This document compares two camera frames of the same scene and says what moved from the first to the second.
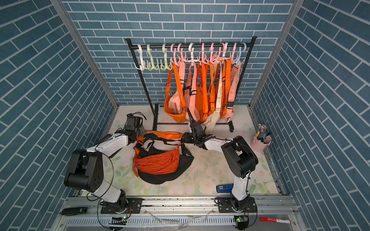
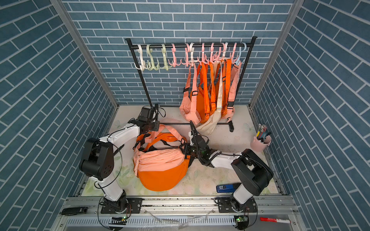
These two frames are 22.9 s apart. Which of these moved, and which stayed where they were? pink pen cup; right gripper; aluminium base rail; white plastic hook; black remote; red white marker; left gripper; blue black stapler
Moved: left gripper; right gripper
Stayed: aluminium base rail; white plastic hook; pink pen cup; blue black stapler; red white marker; black remote
